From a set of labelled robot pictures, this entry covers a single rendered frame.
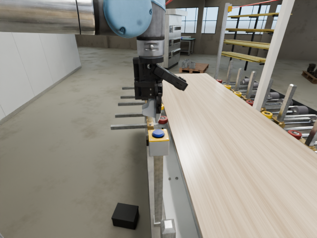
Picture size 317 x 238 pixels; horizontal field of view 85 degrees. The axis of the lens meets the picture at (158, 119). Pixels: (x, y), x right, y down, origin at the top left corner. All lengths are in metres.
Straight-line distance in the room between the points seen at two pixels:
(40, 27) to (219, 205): 0.80
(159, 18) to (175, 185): 1.01
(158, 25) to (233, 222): 0.72
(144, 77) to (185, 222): 0.83
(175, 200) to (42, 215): 1.37
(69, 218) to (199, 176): 1.41
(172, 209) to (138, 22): 1.00
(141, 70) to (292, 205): 0.82
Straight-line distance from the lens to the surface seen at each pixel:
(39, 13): 0.31
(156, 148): 0.61
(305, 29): 11.52
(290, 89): 1.67
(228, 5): 2.80
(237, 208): 0.86
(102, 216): 1.91
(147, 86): 0.50
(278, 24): 1.66
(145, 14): 0.31
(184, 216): 1.12
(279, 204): 0.96
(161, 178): 0.73
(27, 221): 2.17
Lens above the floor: 1.56
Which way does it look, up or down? 29 degrees down
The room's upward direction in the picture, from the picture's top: straight up
